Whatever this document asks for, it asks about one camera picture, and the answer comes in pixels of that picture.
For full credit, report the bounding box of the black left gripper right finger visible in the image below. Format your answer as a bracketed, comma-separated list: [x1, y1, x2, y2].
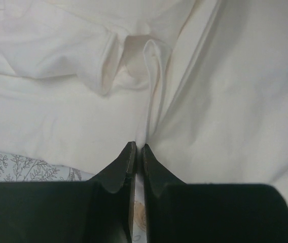
[142, 145, 288, 243]

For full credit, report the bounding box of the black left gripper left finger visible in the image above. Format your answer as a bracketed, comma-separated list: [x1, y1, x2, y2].
[0, 142, 137, 242]

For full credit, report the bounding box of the white t shirt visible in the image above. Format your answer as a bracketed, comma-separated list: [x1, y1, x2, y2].
[0, 1, 288, 203]

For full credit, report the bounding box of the floral patterned table mat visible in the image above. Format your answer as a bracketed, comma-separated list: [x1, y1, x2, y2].
[0, 152, 148, 242]

